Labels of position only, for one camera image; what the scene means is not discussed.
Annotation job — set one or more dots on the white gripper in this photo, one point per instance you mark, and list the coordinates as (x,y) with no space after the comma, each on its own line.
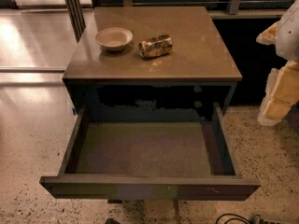
(289,37)

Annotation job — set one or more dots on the drawer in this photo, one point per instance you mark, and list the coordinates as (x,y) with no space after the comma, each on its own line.
(188,161)

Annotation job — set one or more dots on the dark grey drawer cabinet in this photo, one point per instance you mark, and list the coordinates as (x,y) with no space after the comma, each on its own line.
(184,84)

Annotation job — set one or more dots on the crushed gold soda can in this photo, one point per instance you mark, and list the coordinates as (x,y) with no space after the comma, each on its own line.
(156,46)

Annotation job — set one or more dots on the grey power strip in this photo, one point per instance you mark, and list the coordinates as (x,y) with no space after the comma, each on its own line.
(258,219)

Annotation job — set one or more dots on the white paper bowl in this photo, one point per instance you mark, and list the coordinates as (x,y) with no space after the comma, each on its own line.
(114,38)

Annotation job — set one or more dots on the small black floor object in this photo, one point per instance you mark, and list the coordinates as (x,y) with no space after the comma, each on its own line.
(111,221)

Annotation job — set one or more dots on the dark vertical window post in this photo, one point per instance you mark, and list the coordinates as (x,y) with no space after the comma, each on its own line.
(76,17)

